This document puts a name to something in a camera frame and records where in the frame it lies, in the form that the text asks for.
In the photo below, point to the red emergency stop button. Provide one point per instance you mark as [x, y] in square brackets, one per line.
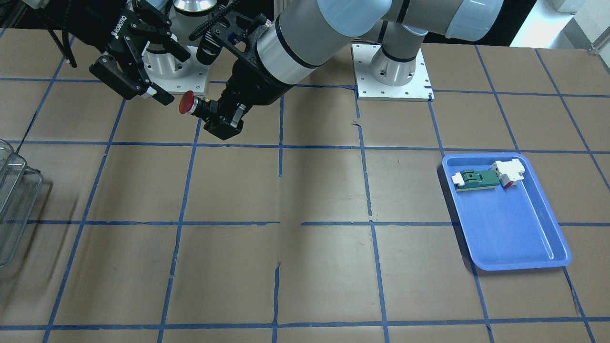
[193, 105]

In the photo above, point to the green terminal block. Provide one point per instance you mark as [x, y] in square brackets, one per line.
[468, 180]

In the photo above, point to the blue plastic tray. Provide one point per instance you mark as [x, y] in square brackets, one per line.
[506, 229]

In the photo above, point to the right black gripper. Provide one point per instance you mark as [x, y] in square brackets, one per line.
[120, 41]

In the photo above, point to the silver wire mesh shelf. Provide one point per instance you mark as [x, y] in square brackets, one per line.
[19, 189]

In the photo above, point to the white circuit breaker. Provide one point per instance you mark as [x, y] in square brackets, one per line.
[509, 173]

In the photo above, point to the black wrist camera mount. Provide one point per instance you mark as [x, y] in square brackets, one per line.
[228, 29]

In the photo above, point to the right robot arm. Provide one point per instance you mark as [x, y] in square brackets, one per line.
[84, 19]

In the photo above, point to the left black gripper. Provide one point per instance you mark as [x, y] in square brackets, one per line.
[256, 87]

